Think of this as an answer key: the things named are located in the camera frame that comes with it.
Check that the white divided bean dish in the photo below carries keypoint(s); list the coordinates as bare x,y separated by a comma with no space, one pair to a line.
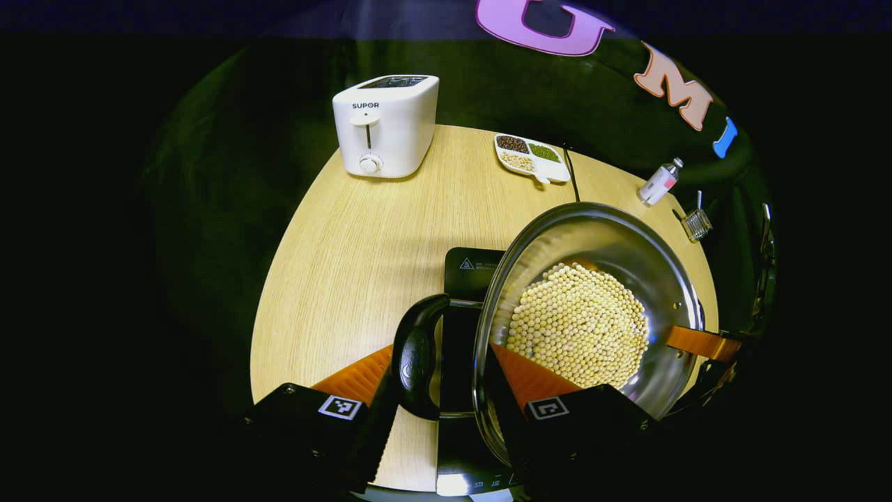
533,160

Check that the small pink label bottle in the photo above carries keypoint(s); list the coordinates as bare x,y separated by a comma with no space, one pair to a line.
658,183

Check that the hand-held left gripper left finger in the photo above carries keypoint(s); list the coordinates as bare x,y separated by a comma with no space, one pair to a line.
376,432

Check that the black induction cooktop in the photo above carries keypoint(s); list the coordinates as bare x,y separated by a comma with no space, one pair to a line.
467,272

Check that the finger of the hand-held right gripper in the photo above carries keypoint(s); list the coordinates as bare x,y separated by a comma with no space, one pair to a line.
700,343

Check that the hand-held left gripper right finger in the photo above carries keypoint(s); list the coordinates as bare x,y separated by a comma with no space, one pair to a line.
512,425

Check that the white toaster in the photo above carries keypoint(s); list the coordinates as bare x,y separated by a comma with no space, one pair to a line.
387,129

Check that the pile of soybeans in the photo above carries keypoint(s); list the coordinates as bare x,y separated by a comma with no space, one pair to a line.
578,324

